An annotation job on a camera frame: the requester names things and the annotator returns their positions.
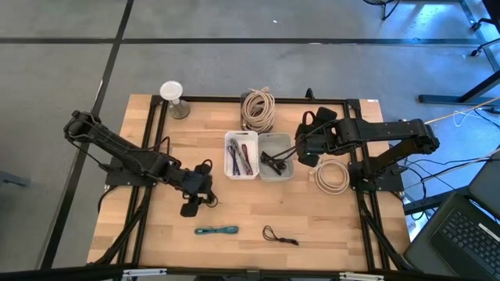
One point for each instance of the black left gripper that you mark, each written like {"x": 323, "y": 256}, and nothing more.
{"x": 193, "y": 181}

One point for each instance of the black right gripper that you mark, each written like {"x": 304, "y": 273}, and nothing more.
{"x": 328, "y": 138}

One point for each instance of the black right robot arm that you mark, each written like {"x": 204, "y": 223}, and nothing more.
{"x": 390, "y": 130}

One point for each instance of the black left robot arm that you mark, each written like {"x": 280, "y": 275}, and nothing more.
{"x": 117, "y": 146}

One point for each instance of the grey plastic bin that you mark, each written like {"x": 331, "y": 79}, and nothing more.
{"x": 279, "y": 140}

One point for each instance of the white plastic bin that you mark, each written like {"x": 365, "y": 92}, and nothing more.
{"x": 242, "y": 136}

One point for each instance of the black desk foot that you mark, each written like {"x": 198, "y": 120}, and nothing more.
{"x": 441, "y": 98}

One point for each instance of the black stand foot bar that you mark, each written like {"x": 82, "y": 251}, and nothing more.
{"x": 429, "y": 203}

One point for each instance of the black crossbar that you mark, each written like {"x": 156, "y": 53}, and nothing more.
{"x": 78, "y": 273}

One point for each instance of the black round stand base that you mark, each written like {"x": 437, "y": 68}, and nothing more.
{"x": 375, "y": 1}

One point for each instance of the dark grey laptop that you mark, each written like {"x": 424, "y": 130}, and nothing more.
{"x": 465, "y": 238}

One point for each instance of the blue grey floor object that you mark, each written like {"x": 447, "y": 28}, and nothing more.
{"x": 11, "y": 179}

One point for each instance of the black office chair base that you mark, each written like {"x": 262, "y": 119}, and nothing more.
{"x": 475, "y": 26}

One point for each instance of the black corner object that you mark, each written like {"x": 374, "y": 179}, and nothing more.
{"x": 493, "y": 8}

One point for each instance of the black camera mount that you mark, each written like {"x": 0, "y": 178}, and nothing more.
{"x": 309, "y": 94}

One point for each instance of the black aluminium table frame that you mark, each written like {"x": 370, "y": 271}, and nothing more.
{"x": 273, "y": 100}

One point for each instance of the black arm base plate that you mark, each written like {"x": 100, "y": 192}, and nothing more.
{"x": 129, "y": 180}
{"x": 383, "y": 186}

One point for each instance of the silver metal bracket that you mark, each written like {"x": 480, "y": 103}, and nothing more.
{"x": 144, "y": 272}
{"x": 361, "y": 276}

